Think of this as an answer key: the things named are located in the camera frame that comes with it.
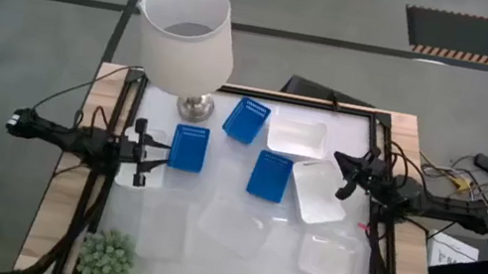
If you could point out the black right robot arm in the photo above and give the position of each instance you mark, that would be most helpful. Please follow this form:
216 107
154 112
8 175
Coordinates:
453 209

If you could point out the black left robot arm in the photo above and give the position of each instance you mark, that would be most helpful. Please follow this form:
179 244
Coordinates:
72 139

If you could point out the clear plastic container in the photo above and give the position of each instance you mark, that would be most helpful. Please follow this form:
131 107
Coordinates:
328 257
233 227

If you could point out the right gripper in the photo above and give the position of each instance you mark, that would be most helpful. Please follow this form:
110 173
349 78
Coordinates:
371 172

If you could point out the clear plastic container right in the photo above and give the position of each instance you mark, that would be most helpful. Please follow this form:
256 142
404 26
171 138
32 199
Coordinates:
328 257

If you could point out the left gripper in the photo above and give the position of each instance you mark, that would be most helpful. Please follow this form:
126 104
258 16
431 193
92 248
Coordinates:
139 154

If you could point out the white printed cardboard box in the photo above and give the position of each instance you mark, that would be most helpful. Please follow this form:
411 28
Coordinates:
450 264

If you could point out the black metal table frame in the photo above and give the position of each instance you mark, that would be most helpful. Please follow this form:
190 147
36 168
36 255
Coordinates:
281 98

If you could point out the blue plastic basket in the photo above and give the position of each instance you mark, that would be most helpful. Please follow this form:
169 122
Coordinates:
269 179
244 122
188 152

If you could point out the white lamp shade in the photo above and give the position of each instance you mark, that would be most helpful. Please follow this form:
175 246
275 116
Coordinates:
177 60

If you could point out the black monitor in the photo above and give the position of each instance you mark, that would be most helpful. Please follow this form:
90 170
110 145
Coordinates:
317 91

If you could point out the small green artificial plant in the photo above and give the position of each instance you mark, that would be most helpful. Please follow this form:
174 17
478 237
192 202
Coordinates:
107 258

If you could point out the clear plastic container centre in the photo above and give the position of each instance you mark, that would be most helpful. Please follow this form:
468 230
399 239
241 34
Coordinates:
233 227

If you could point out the small red tag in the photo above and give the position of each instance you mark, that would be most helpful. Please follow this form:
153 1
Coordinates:
362 226

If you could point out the white plastic basket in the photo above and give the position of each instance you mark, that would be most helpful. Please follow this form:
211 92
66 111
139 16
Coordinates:
296 137
150 181
317 193

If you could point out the silver metal lamp base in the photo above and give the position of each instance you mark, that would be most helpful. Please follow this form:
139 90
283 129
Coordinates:
196 109

